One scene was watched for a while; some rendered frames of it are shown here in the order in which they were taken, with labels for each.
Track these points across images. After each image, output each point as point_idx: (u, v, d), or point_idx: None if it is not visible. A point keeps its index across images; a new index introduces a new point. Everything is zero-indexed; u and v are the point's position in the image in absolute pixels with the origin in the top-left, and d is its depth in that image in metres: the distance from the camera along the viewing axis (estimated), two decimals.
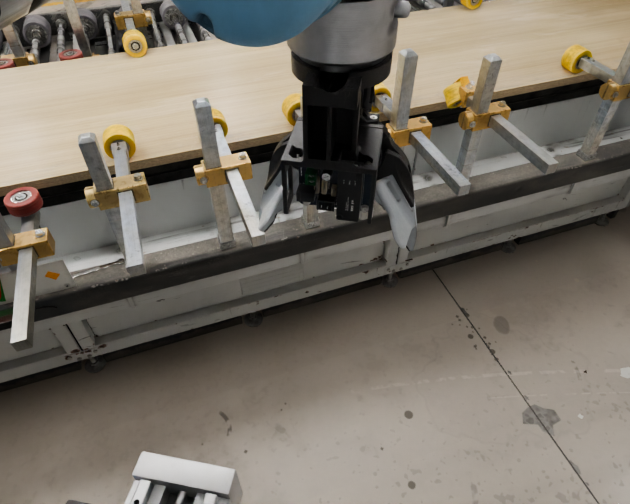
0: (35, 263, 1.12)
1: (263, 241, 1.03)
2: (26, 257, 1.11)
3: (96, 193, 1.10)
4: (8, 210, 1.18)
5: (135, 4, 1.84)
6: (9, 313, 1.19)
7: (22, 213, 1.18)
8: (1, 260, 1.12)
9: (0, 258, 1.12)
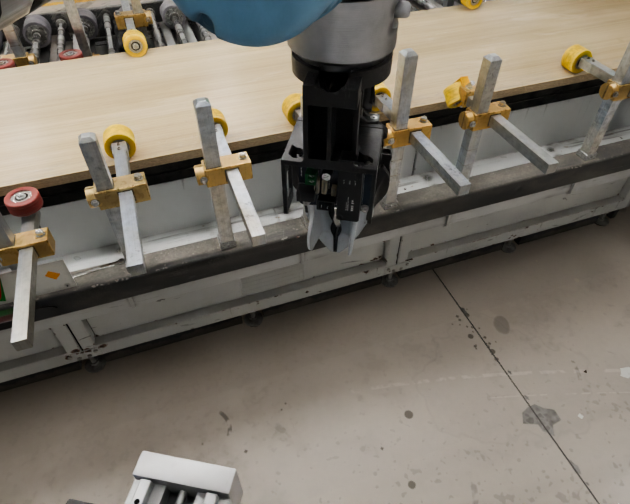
0: (35, 263, 1.12)
1: (263, 241, 1.03)
2: (26, 257, 1.11)
3: (96, 193, 1.10)
4: (8, 210, 1.18)
5: (135, 4, 1.84)
6: (10, 313, 1.19)
7: (22, 213, 1.18)
8: (1, 260, 1.12)
9: (0, 258, 1.12)
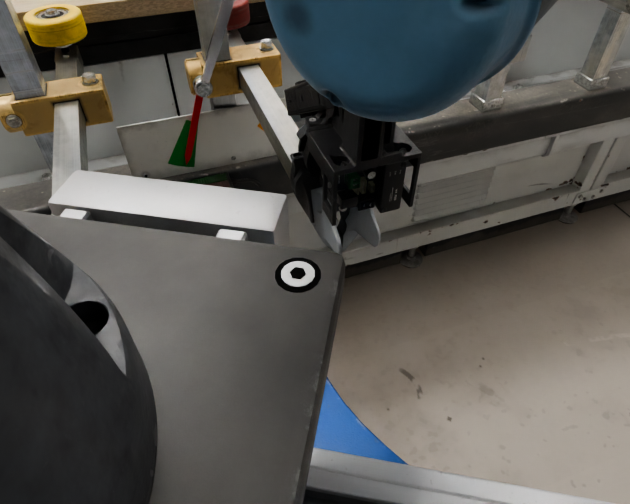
0: None
1: None
2: (256, 75, 0.68)
3: None
4: None
5: None
6: (204, 183, 0.76)
7: (228, 23, 0.75)
8: None
9: None
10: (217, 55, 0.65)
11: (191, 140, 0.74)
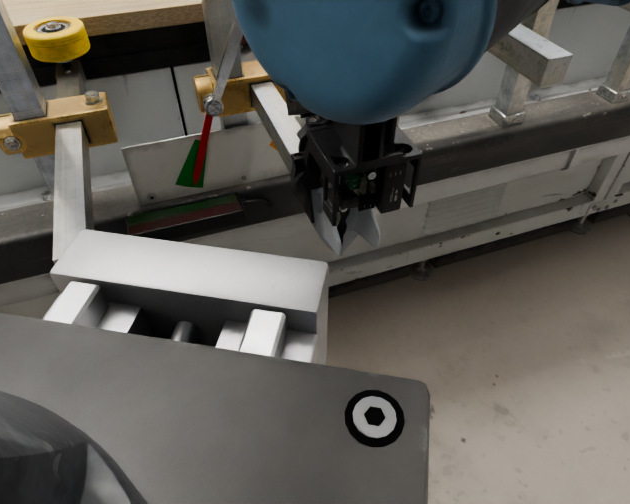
0: None
1: None
2: (269, 93, 0.64)
3: None
4: None
5: None
6: (213, 205, 0.72)
7: None
8: (220, 102, 0.65)
9: None
10: (229, 73, 0.61)
11: (200, 160, 0.70)
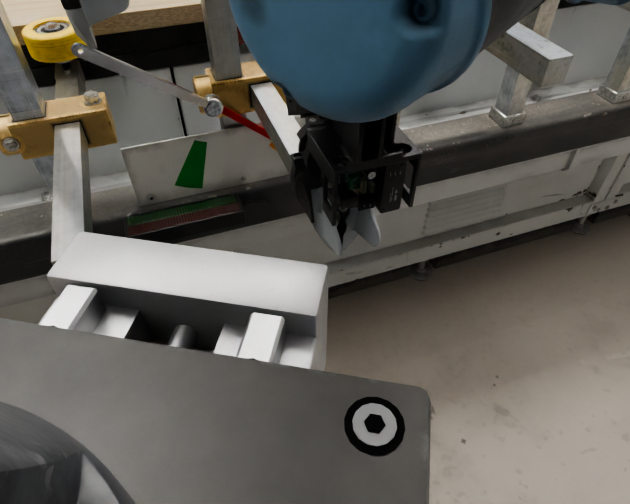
0: None
1: None
2: (269, 94, 0.63)
3: None
4: None
5: None
6: (213, 206, 0.72)
7: (238, 37, 0.71)
8: (215, 95, 0.64)
9: (210, 94, 0.64)
10: (181, 87, 0.60)
11: (264, 132, 0.70)
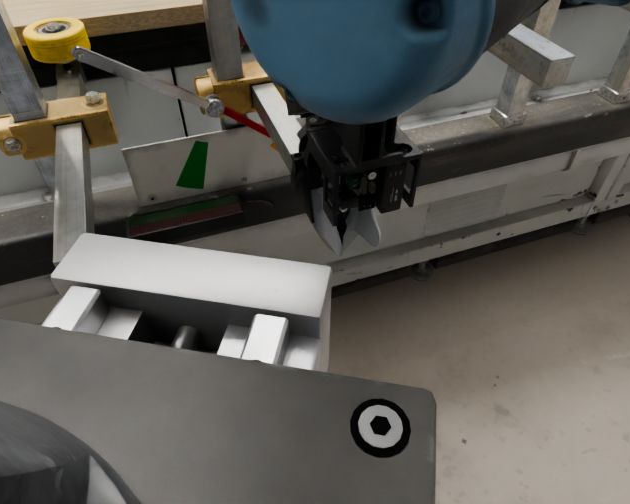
0: None
1: None
2: (270, 94, 0.63)
3: None
4: None
5: None
6: (214, 206, 0.72)
7: (239, 37, 0.71)
8: (216, 95, 0.64)
9: (211, 94, 0.64)
10: (182, 88, 0.60)
11: (266, 131, 0.70)
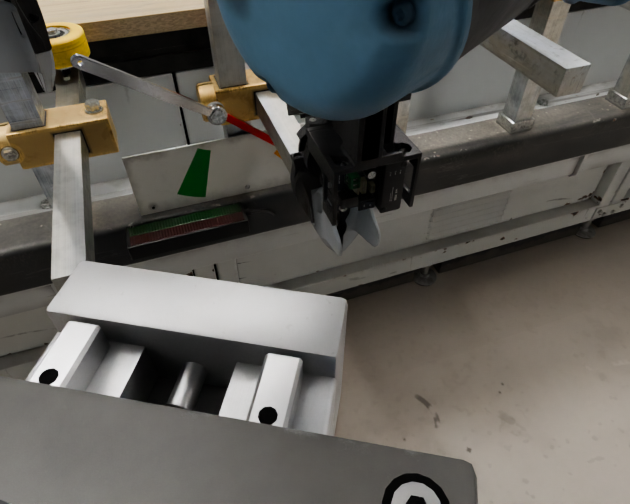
0: None
1: None
2: (270, 94, 0.63)
3: None
4: None
5: None
6: (216, 215, 0.71)
7: None
8: (219, 103, 0.63)
9: (214, 101, 0.62)
10: (184, 96, 0.58)
11: (270, 139, 0.69)
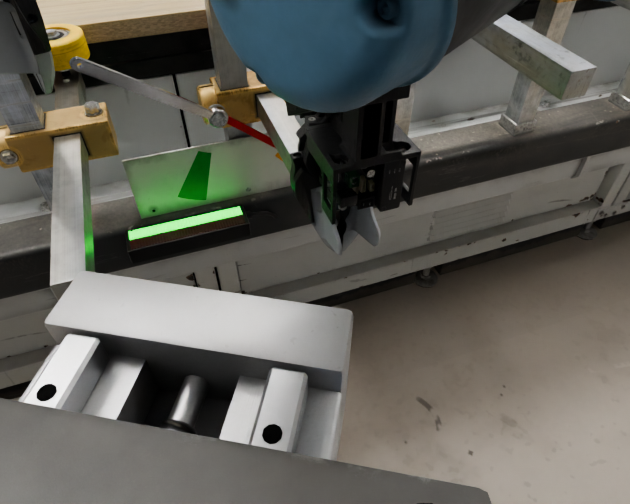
0: None
1: None
2: (270, 94, 0.63)
3: None
4: None
5: None
6: (217, 218, 0.70)
7: None
8: (219, 105, 0.62)
9: (215, 104, 0.62)
10: (185, 98, 0.58)
11: (271, 141, 0.68)
